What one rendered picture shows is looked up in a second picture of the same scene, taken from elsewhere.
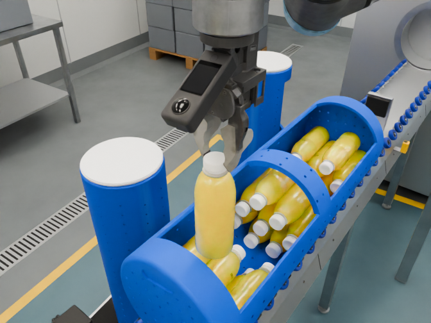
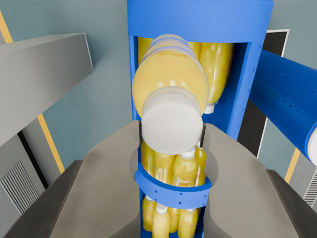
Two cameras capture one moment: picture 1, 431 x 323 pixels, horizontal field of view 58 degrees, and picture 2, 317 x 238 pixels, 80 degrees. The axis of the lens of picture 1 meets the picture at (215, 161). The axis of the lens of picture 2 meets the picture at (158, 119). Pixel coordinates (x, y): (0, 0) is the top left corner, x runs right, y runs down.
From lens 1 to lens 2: 51 cm
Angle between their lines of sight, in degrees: 35
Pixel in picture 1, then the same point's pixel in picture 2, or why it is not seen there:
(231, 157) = (107, 139)
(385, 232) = not seen: hidden behind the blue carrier
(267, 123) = not seen: hidden behind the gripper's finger
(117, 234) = (304, 79)
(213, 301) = (144, 13)
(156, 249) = (236, 20)
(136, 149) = not seen: outside the picture
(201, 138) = (223, 157)
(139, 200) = (305, 110)
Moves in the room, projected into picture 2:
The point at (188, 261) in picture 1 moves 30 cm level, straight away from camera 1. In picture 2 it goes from (189, 28) to (279, 147)
